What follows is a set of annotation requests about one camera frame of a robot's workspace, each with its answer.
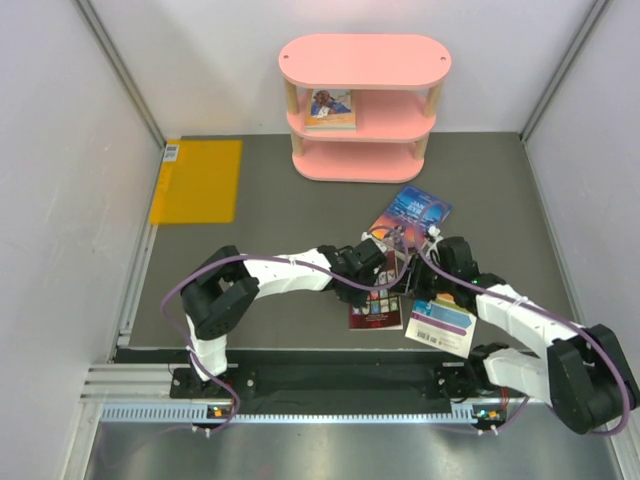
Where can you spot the blue Jane Eyre book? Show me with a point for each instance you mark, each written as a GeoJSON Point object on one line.
{"type": "Point", "coordinates": [404, 223]}

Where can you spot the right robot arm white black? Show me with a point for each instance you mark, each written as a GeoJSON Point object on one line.
{"type": "Point", "coordinates": [581, 373]}

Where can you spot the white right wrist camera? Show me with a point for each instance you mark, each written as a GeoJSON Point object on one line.
{"type": "Point", "coordinates": [432, 238]}

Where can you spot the white colourful back-cover book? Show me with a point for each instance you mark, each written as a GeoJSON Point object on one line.
{"type": "Point", "coordinates": [441, 324]}

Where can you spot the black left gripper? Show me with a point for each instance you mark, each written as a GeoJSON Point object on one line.
{"type": "Point", "coordinates": [359, 300]}

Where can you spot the yellow plastic file folder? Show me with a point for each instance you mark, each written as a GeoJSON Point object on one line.
{"type": "Point", "coordinates": [197, 183]}

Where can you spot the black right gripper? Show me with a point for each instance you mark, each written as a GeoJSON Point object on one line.
{"type": "Point", "coordinates": [411, 282]}

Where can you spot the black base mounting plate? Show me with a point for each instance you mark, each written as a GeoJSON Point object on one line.
{"type": "Point", "coordinates": [336, 382]}

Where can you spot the aluminium frame rail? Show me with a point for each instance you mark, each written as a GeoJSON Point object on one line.
{"type": "Point", "coordinates": [140, 393]}

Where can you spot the green Treehouse book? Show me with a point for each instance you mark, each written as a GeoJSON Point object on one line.
{"type": "Point", "coordinates": [331, 128]}

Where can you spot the pink three-tier shelf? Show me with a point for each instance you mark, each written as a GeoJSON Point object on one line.
{"type": "Point", "coordinates": [396, 82]}

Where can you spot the orange Othello book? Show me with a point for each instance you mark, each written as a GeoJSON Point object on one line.
{"type": "Point", "coordinates": [330, 107]}

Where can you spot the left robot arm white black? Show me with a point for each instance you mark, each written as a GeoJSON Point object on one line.
{"type": "Point", "coordinates": [215, 301]}

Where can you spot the dark red book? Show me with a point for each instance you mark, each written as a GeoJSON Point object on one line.
{"type": "Point", "coordinates": [382, 310]}

